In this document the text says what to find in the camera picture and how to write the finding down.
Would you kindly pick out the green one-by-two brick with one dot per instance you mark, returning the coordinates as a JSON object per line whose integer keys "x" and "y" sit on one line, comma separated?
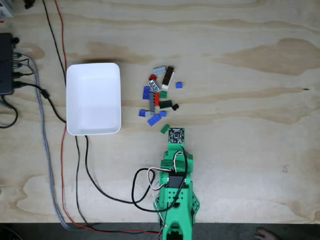
{"x": 165, "y": 128}

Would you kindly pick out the blue two-by-four brick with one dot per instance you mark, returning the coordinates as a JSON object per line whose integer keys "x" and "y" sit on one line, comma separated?
{"x": 153, "y": 120}
{"x": 146, "y": 93}

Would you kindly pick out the blue two-by-two brick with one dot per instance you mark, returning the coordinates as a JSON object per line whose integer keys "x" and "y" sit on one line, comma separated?
{"x": 179, "y": 85}
{"x": 163, "y": 114}
{"x": 142, "y": 113}

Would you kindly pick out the grey two-by-two brick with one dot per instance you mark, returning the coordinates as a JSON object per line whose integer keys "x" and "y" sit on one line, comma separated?
{"x": 150, "y": 113}

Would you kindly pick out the black small lego brick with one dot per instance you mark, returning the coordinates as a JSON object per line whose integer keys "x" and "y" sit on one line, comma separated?
{"x": 175, "y": 107}

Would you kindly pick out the dark grey long brick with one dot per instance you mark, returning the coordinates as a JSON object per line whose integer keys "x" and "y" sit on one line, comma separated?
{"x": 151, "y": 102}

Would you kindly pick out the red narrow lego brick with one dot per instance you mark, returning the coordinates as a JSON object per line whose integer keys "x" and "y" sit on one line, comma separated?
{"x": 156, "y": 98}

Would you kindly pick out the green two-by-two brick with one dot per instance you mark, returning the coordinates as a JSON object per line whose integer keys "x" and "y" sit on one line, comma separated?
{"x": 163, "y": 94}

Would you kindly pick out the red two-by-two brick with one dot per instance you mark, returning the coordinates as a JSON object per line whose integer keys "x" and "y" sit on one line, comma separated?
{"x": 152, "y": 77}

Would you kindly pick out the white long lego brick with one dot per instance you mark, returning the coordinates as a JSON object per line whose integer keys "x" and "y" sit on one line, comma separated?
{"x": 165, "y": 87}

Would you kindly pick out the brown long lego brick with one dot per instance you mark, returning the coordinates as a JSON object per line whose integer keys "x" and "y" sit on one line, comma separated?
{"x": 168, "y": 75}

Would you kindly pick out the white plastic bin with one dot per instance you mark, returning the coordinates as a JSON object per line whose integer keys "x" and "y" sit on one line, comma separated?
{"x": 93, "y": 100}

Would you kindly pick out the person's foot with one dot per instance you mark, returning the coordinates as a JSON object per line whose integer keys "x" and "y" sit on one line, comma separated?
{"x": 265, "y": 235}

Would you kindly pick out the black usb hub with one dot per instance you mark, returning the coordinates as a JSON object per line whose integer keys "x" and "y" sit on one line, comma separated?
{"x": 5, "y": 62}

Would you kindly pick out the black round connector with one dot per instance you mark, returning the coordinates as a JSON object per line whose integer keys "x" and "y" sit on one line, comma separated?
{"x": 15, "y": 40}

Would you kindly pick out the white power supply box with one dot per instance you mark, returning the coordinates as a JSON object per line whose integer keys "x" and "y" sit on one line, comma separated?
{"x": 5, "y": 8}

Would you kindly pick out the black camera circuit board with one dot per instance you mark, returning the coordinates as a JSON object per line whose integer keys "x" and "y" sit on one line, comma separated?
{"x": 176, "y": 135}

